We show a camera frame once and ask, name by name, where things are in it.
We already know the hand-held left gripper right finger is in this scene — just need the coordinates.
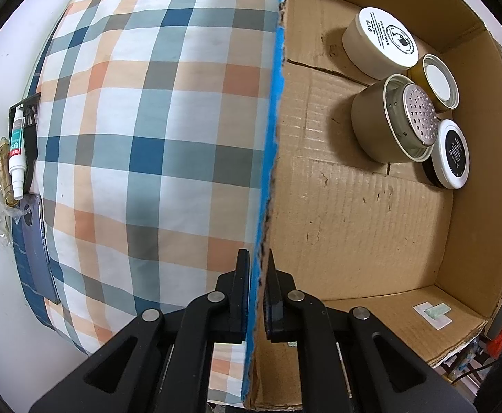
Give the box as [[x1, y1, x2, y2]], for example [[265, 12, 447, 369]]
[[264, 248, 475, 413]]

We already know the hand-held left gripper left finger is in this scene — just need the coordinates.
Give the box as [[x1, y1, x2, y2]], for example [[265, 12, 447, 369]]
[[28, 248, 252, 413]]

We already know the cardboard box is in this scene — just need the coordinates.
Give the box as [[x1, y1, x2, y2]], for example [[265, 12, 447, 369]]
[[241, 0, 502, 411]]

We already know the grey canister with perforated lid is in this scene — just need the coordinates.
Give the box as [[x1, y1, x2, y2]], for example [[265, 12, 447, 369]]
[[351, 74, 441, 164]]

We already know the black and white round jar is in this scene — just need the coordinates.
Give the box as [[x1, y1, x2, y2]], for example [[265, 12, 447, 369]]
[[422, 119, 471, 189]]

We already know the small jar with white lid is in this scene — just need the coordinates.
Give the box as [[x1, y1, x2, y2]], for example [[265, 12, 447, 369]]
[[408, 54, 459, 110]]

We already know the white jar with printed lid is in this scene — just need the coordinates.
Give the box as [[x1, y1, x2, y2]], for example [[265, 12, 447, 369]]
[[342, 7, 419, 82]]

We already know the plaid cloth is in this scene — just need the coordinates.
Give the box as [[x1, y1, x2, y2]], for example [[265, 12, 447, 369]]
[[21, 0, 284, 405]]

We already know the grey phone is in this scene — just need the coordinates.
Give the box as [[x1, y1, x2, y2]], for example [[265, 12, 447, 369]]
[[19, 193, 61, 305]]

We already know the white tube bottle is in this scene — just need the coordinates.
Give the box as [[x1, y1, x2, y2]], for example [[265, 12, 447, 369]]
[[9, 109, 29, 201]]

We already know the black plastic holder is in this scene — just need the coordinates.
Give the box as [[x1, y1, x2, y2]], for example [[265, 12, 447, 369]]
[[8, 92, 41, 192]]

